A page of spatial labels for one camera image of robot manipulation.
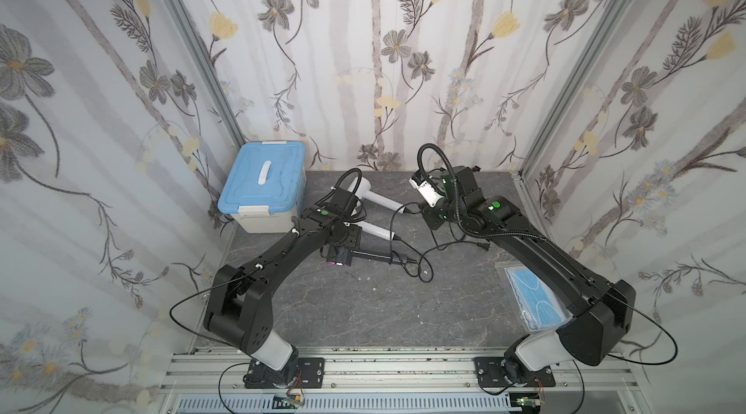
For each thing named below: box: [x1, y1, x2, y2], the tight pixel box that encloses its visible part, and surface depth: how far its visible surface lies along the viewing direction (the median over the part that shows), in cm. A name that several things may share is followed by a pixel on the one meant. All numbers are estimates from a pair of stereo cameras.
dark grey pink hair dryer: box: [326, 244, 408, 267], surface depth 82 cm
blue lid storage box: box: [217, 140, 306, 235], surface depth 97 cm
